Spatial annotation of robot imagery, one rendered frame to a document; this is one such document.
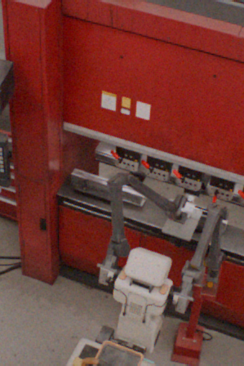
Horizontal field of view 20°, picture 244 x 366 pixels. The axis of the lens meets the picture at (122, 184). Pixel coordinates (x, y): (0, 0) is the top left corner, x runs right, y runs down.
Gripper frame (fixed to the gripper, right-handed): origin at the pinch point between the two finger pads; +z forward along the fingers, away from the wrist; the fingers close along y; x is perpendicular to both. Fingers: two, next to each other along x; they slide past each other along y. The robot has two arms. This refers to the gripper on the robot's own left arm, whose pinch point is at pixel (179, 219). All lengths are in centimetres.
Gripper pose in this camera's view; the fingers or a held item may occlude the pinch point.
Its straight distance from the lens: 420.9
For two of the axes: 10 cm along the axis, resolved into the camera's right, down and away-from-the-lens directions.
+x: -3.5, 9.1, -2.2
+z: 1.5, 2.9, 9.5
